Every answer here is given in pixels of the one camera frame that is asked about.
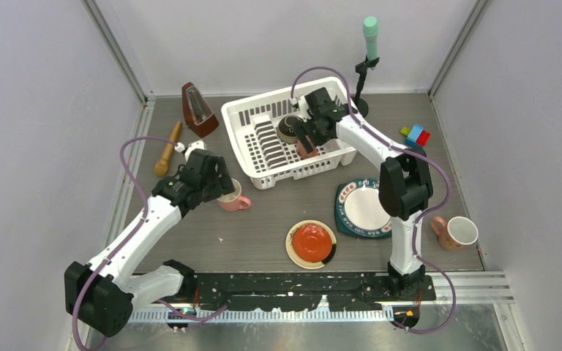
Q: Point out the colourful toy blocks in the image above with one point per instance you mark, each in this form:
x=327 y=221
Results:
x=415 y=136

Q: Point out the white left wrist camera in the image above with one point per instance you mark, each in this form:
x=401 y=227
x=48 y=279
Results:
x=186 y=150

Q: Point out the large pink mug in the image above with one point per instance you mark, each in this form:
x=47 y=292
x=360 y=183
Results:
x=235 y=200

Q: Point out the white plastic dish rack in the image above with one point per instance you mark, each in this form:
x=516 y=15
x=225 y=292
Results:
x=262 y=139

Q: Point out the mint green microphone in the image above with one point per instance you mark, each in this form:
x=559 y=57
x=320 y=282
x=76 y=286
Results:
x=370 y=32

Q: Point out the black patterned ceramic bowl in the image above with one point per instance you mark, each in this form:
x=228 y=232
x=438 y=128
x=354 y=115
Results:
x=285 y=128

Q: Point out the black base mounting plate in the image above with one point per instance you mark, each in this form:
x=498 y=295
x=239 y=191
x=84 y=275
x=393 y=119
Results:
x=295 y=292

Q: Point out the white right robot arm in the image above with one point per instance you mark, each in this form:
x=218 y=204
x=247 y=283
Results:
x=405 y=184

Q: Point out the red and cream saucer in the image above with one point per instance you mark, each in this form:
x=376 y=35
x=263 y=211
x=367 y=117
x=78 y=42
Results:
x=311 y=244

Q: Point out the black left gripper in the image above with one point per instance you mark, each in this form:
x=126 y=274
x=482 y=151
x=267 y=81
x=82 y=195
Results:
x=222 y=183

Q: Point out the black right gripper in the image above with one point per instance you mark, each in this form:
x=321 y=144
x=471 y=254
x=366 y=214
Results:
x=302 y=130

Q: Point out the black microphone stand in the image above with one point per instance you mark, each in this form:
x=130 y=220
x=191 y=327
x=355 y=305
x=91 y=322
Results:
x=362 y=69

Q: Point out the teal square plate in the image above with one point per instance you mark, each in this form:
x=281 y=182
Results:
x=358 y=231

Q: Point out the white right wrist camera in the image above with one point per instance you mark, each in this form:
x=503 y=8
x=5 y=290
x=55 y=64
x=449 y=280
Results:
x=299 y=103

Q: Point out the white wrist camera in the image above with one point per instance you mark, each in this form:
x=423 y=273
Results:
x=186 y=150
x=299 y=103

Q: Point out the brown wooden metronome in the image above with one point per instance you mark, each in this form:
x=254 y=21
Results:
x=198 y=116

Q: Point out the slotted white cable duct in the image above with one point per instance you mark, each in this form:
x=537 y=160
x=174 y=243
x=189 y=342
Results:
x=158 y=314

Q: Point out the white round plate with lettering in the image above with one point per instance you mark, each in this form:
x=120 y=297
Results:
x=363 y=208

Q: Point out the small pink cup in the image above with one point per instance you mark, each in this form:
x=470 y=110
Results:
x=306 y=151

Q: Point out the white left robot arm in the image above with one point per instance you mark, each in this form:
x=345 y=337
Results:
x=103 y=293

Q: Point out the wooden pestle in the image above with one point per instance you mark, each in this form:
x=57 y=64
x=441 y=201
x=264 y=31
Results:
x=163 y=163

